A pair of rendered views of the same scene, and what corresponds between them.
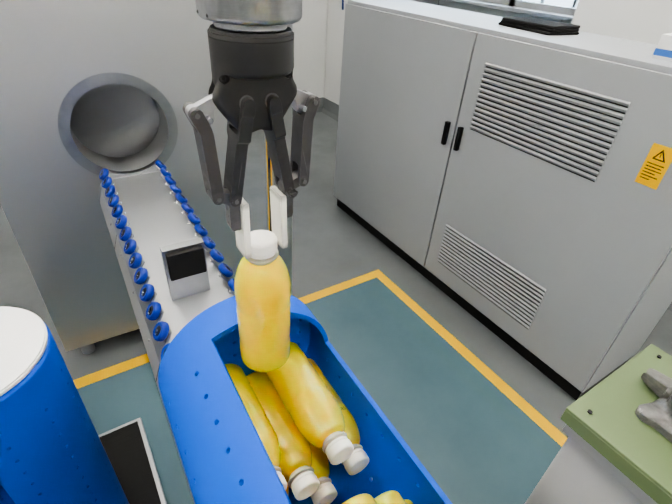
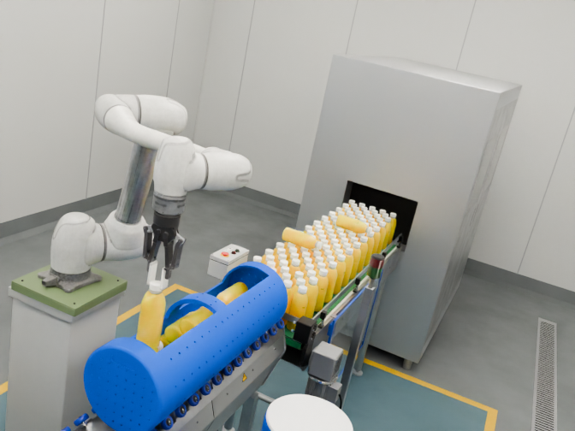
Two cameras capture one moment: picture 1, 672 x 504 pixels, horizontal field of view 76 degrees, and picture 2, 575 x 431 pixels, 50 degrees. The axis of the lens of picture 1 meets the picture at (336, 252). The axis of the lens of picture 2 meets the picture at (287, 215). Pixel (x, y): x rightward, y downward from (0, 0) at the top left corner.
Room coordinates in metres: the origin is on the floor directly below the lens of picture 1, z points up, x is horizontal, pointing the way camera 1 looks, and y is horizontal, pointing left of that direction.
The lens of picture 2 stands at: (1.08, 1.60, 2.23)
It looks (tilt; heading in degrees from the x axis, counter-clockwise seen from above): 18 degrees down; 235
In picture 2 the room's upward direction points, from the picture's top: 12 degrees clockwise
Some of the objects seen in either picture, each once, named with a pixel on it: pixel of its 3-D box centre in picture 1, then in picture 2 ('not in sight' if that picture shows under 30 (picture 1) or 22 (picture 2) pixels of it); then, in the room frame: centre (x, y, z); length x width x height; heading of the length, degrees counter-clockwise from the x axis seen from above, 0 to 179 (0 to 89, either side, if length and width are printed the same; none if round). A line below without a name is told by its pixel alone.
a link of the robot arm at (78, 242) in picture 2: not in sight; (75, 240); (0.45, -0.68, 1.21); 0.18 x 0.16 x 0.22; 1
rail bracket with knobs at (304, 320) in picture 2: not in sight; (304, 330); (-0.42, -0.22, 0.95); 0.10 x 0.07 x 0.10; 123
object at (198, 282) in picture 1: (187, 271); not in sight; (0.84, 0.37, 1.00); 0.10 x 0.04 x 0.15; 123
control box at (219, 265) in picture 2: not in sight; (228, 261); (-0.28, -0.72, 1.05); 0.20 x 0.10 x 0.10; 33
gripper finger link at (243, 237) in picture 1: (242, 226); (164, 277); (0.40, 0.11, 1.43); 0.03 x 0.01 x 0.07; 34
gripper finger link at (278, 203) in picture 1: (278, 217); (151, 272); (0.43, 0.07, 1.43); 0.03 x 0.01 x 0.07; 34
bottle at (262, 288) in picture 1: (263, 306); (151, 316); (0.42, 0.09, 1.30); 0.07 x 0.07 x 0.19
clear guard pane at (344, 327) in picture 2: not in sight; (350, 334); (-0.95, -0.49, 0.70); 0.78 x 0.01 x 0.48; 33
